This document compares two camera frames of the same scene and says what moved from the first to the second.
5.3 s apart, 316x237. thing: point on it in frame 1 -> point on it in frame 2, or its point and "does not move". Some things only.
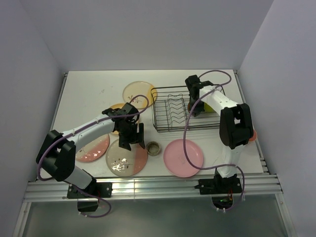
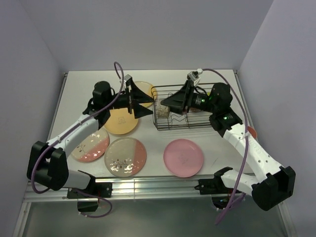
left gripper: (136, 137) -> (138, 96)
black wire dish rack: (170, 110) does not move
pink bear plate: (175, 159) does not move
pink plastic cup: (254, 136) does not move
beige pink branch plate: (124, 162) does not move
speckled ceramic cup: (153, 148) -> (163, 111)
